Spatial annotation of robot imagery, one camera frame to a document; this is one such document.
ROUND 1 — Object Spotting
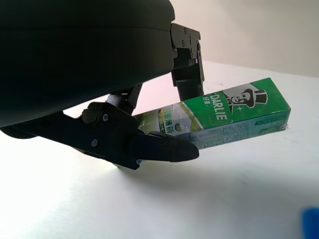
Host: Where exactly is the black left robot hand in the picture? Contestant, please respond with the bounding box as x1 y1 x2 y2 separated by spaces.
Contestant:
0 0 206 171

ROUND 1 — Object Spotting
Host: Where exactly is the green Darlie toothpaste box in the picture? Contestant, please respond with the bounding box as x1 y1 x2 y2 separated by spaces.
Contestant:
132 77 292 150

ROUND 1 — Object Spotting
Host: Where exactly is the blue plastic tray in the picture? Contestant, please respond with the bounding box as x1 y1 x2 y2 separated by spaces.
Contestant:
300 206 319 239

